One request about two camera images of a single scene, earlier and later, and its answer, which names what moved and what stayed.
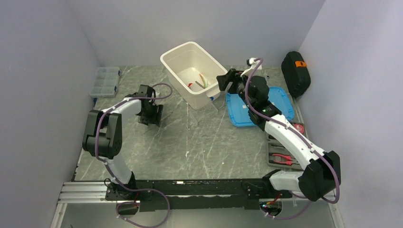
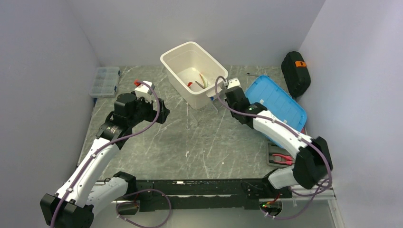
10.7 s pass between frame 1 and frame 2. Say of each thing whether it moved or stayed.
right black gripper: moved
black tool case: stayed
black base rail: stayed
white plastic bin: stayed
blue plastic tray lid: moved
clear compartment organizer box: stayed
